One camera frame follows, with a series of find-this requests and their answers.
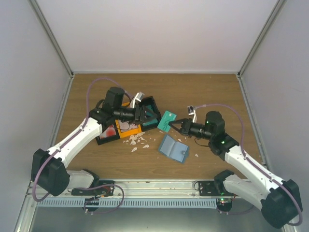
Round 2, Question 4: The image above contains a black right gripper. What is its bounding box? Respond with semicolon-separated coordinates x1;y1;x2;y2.
169;118;213;141

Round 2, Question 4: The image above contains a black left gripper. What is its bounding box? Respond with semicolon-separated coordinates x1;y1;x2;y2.
115;105;158;126

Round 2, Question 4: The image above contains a black three-compartment card tray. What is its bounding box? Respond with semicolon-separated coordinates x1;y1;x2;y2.
96;96;161;145

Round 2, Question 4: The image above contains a teal credit card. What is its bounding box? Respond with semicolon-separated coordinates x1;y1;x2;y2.
157;111;177;132

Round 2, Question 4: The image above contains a blue leather card holder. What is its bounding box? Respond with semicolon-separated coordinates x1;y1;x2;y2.
158;135;190;164

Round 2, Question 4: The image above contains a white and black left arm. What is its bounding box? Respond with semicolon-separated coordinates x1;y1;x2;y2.
30;87;159;196

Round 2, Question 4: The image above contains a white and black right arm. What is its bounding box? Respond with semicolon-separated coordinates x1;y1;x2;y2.
169;111;303;229

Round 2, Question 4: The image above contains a white card stack in bin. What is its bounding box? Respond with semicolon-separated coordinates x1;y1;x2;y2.
118;121;138;132

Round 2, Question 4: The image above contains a red and white card stack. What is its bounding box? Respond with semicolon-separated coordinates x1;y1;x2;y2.
99;125;117;140

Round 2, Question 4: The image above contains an orange middle tray bin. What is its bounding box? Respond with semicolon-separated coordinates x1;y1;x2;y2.
114;102;143;140

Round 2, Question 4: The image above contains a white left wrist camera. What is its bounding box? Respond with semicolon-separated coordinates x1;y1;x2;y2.
130;92;144;108

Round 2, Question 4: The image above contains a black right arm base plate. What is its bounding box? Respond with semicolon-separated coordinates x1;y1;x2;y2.
194;180;234;198

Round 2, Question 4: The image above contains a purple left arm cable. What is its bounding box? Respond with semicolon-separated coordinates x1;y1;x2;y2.
31;76;136;216

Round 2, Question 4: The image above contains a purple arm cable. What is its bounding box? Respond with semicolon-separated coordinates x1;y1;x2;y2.
194;103;304;227
31;76;136;216

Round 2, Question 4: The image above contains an aluminium front frame rail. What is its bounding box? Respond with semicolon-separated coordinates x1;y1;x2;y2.
28;178;287;197

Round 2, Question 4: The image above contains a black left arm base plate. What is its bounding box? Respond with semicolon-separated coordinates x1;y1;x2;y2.
71;180;115;197

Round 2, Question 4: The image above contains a grey slotted cable duct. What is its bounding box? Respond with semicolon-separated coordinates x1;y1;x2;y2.
37;198;217;209

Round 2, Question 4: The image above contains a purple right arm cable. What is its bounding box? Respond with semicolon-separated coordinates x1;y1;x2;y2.
194;103;304;227

